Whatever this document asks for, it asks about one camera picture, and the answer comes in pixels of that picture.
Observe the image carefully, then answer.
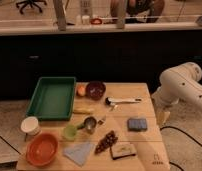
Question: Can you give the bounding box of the yellow banana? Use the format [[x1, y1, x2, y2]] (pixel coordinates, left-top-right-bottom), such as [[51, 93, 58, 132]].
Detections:
[[73, 107, 94, 114]]

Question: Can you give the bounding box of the seated person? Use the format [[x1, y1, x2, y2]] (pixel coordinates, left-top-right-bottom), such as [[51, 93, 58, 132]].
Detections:
[[110, 0, 165, 23]]

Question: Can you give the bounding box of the black office chair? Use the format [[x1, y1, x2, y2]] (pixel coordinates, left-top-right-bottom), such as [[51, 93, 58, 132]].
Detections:
[[16, 0, 47, 14]]

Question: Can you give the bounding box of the green measuring cup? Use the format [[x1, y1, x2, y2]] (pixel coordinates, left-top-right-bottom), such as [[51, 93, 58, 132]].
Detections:
[[62, 124, 84, 141]]

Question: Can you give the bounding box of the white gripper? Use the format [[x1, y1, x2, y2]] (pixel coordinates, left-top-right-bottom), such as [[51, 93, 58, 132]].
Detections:
[[154, 101, 170, 127]]

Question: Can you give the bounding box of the blue cloth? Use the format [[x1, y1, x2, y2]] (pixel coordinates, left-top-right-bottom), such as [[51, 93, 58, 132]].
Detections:
[[63, 142, 94, 166]]

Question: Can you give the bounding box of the blue sponge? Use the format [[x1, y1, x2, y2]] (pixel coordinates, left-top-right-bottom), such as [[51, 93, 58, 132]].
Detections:
[[127, 118, 148, 132]]

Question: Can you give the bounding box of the metal measuring cup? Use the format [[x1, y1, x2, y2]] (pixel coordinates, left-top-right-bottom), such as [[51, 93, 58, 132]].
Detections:
[[84, 117, 97, 134]]

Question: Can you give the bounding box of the white cup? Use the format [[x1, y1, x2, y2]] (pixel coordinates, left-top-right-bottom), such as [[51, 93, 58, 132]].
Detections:
[[21, 116, 40, 135]]

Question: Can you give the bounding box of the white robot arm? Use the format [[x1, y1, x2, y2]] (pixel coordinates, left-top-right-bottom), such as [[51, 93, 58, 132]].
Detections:
[[151, 62, 202, 126]]

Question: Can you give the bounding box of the black cable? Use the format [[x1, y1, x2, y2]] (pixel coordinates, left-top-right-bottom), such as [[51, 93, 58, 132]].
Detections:
[[160, 125, 202, 171]]

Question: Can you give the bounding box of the red object on ledge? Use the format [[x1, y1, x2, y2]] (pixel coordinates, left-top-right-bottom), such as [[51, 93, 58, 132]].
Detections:
[[90, 18, 103, 25]]

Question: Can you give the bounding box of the white handled spoon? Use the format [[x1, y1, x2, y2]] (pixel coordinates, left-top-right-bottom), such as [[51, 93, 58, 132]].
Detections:
[[105, 97, 141, 106]]

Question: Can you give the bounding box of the orange bowl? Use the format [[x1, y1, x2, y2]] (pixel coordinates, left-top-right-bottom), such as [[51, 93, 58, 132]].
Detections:
[[26, 133, 58, 167]]

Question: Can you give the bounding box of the orange fruit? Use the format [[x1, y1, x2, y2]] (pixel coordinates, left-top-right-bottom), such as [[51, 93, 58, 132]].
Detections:
[[77, 85, 86, 97]]

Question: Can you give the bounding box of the green plastic tray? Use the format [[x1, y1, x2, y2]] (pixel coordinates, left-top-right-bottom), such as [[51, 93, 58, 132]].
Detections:
[[27, 77, 76, 121]]

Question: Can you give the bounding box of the dark purple bowl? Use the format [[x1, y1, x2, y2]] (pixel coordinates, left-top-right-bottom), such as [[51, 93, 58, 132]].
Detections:
[[86, 81, 106, 100]]

